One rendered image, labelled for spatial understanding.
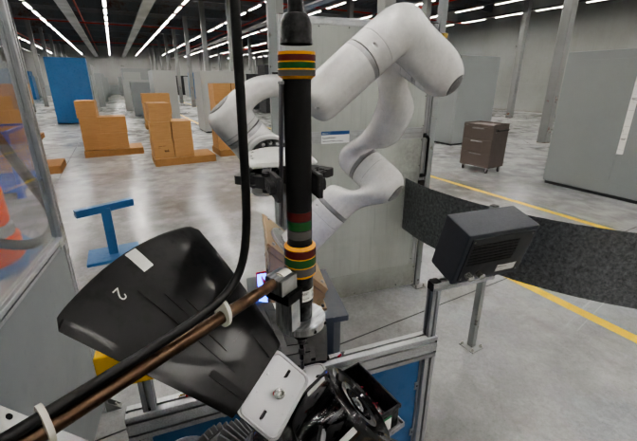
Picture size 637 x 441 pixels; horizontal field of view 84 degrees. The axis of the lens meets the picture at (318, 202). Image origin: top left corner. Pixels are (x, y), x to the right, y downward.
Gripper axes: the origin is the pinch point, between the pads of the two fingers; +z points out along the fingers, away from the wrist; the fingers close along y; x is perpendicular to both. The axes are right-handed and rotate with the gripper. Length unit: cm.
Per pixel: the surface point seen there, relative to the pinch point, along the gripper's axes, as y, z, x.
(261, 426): 7.8, 9.7, -27.0
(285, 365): 3.3, 4.7, -23.6
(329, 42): -72, -179, 36
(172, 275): 16.2, -2.1, -11.1
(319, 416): 0.9, 11.5, -26.1
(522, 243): -79, -30, -34
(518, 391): -144, -67, -150
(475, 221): -64, -34, -26
